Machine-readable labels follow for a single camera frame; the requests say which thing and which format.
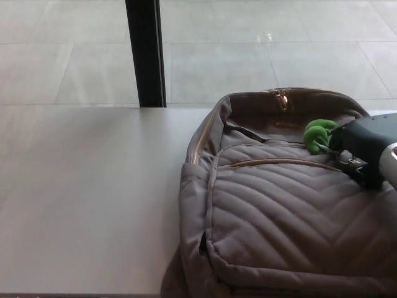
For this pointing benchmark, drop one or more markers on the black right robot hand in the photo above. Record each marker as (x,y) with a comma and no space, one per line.
(359,139)

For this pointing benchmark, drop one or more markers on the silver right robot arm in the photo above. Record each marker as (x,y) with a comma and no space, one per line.
(390,164)

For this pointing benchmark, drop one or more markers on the grey quilted backpack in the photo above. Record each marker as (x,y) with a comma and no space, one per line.
(279,205)

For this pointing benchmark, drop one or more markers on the black window frame post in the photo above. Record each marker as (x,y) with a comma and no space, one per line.
(145,56)

